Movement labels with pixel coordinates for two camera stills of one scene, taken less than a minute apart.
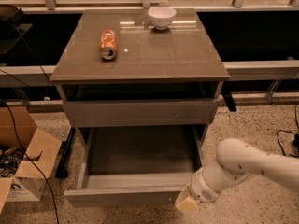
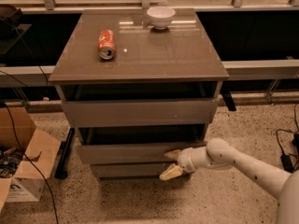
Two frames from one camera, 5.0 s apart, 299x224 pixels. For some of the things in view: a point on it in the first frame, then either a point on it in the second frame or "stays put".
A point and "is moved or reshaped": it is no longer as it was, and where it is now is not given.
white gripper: (202, 189) -> (185, 160)
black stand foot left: (62, 171) stays put
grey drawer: (126, 166) is moved or reshaped
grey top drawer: (139, 112) stays put
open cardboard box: (27, 153) stays put
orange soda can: (108, 44) stays put
